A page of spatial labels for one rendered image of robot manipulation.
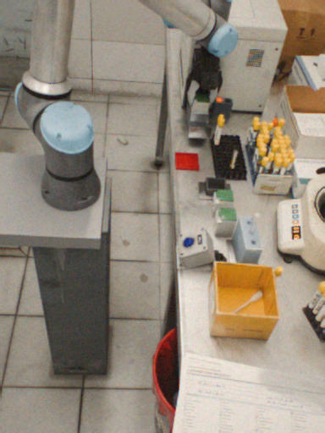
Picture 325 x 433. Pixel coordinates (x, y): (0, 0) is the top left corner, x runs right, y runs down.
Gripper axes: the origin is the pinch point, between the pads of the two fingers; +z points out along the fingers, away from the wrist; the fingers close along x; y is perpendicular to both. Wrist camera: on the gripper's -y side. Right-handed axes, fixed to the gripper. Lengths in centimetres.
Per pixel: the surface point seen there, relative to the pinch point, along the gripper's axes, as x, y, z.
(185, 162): 4.3, -17.3, 8.8
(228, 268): -2, -60, 1
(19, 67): 86, 135, 78
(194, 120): 1.5, -2.4, 4.8
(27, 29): 79, 135, 54
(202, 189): 0.3, -29.0, 7.6
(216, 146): -4.9, -11.4, 7.0
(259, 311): -10, -67, 8
